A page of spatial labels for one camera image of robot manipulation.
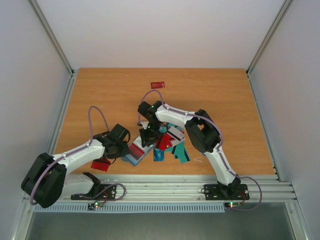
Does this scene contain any teal leather card holder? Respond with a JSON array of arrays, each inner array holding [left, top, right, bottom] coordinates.
[[121, 136, 155, 167]]

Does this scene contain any red card black stripe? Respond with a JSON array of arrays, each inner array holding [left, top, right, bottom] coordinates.
[[128, 143, 145, 160]]

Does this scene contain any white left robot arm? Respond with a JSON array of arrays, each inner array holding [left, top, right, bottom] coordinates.
[[21, 124, 131, 208]]

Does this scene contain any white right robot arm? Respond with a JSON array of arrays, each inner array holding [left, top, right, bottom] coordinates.
[[137, 100, 241, 198]]

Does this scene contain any blue card centre bottom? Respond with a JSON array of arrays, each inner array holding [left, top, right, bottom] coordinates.
[[153, 148, 165, 162]]

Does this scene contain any red card left lower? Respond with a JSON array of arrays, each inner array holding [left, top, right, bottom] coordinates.
[[90, 157, 111, 172]]

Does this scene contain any teal card black stripe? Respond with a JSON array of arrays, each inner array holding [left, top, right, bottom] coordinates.
[[171, 141, 191, 164]]

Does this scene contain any red card far table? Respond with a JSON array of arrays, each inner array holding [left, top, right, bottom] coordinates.
[[150, 81, 165, 90]]

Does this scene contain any left controller board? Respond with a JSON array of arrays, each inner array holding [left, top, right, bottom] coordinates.
[[87, 202, 104, 211]]

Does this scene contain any controller board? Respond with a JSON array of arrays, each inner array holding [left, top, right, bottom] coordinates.
[[224, 201, 244, 209], [87, 202, 104, 211]]

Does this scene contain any right controller board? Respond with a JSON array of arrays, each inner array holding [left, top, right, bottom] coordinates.
[[224, 201, 244, 209]]

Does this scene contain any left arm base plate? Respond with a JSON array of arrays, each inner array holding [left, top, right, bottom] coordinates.
[[70, 184, 117, 201]]

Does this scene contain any grey slotted cable duct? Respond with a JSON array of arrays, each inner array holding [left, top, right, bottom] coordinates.
[[33, 202, 225, 214]]

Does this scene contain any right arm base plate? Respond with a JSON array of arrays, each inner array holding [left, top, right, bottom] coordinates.
[[201, 184, 250, 201]]

